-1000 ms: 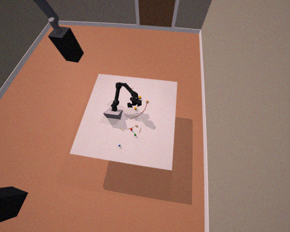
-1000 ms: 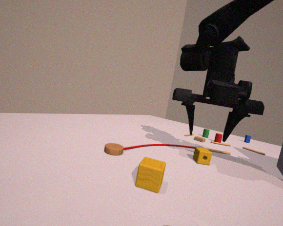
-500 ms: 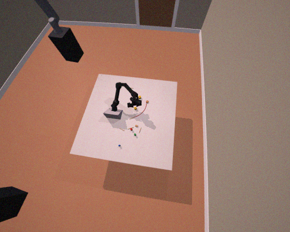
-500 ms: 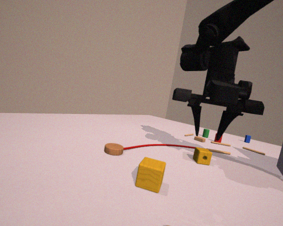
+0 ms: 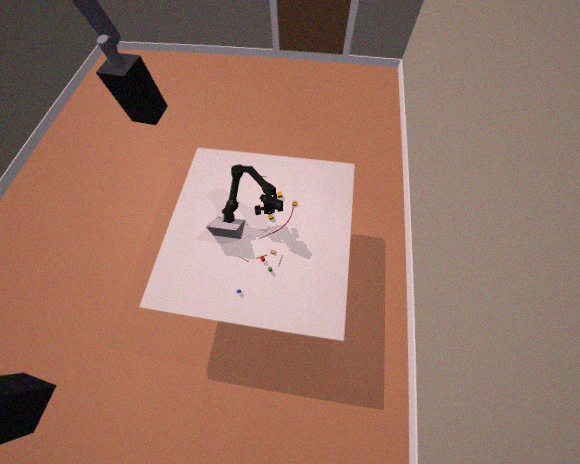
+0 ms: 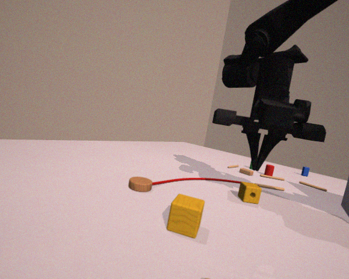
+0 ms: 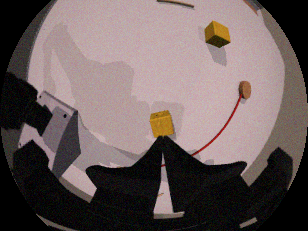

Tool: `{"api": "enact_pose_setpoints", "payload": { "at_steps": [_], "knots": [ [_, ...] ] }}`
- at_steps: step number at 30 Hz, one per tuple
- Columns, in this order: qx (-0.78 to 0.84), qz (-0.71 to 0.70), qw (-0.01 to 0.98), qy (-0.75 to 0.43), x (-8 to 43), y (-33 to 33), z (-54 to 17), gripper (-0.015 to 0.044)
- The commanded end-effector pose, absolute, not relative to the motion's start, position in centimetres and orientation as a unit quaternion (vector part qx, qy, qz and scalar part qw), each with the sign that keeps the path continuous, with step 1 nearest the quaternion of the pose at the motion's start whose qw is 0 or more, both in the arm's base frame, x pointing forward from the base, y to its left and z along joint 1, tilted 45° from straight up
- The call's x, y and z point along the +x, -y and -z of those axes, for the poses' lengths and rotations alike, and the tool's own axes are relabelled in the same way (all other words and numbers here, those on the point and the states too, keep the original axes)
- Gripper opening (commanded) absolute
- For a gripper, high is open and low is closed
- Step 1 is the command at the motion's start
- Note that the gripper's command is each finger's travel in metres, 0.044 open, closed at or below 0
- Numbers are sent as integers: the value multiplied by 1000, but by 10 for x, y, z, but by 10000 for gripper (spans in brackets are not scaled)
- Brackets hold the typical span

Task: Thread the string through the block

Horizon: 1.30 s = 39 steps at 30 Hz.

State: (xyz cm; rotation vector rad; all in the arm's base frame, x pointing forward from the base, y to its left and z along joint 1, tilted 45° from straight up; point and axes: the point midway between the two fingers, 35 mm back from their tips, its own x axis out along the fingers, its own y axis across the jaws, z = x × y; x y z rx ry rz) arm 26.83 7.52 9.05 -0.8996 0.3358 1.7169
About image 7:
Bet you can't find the round wooden button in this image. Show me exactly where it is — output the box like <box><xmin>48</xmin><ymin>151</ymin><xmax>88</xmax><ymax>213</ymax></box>
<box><xmin>238</xmin><ymin>80</ymin><xmax>251</xmax><ymax>100</ymax></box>

